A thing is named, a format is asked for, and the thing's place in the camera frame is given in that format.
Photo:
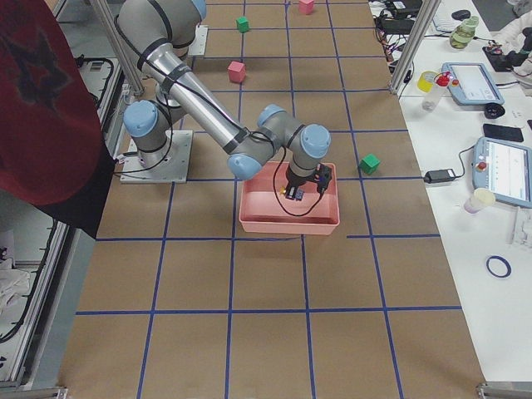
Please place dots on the yellow tape roll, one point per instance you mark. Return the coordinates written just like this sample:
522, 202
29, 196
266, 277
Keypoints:
426, 80

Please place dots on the white paper cup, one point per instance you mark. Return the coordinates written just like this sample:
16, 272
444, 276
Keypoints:
480, 199

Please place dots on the pink cube near centre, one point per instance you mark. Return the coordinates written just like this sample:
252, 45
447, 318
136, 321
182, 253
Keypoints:
236, 72

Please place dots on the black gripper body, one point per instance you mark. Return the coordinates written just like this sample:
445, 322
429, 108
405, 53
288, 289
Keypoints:
298, 182

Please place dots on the green glass jar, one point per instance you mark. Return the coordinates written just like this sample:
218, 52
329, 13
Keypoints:
463, 34

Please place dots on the far teach pendant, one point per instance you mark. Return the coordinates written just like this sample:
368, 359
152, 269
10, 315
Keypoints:
475, 84

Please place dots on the pink plastic bin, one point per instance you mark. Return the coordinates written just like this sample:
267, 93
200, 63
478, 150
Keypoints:
264, 209

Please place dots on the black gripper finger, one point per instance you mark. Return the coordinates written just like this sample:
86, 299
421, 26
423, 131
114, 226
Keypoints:
292, 192

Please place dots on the black smartphone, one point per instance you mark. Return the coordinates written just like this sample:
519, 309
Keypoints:
498, 132

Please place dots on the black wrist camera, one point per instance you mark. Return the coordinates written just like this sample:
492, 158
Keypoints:
323, 176

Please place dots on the near teach pendant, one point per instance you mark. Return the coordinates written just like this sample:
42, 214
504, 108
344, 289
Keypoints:
504, 168

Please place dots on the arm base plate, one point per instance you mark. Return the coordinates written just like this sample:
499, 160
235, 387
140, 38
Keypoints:
167, 165
198, 46

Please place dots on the green cube near base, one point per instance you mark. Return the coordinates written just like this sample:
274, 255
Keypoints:
242, 24

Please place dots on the aluminium frame post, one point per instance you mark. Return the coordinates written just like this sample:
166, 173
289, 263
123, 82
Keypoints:
427, 11

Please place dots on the teach pendant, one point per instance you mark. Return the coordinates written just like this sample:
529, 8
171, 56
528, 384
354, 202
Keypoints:
504, 168
475, 84

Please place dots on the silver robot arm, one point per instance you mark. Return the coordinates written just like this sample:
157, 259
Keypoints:
154, 32

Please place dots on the green cube near right side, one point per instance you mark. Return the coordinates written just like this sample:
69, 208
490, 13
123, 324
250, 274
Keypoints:
369, 164

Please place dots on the black power adapter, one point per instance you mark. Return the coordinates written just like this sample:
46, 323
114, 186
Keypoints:
439, 176

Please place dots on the yellow black push button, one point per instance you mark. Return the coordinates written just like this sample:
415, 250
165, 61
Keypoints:
300, 194

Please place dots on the pink cube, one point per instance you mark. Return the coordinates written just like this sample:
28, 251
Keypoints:
306, 7
236, 72

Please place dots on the clear squeeze bottle red cap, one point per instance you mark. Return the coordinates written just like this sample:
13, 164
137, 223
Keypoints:
438, 88

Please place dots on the person in red shirt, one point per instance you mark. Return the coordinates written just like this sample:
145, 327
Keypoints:
53, 154

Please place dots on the pink cube far left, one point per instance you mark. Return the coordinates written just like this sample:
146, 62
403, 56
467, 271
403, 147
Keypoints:
306, 7

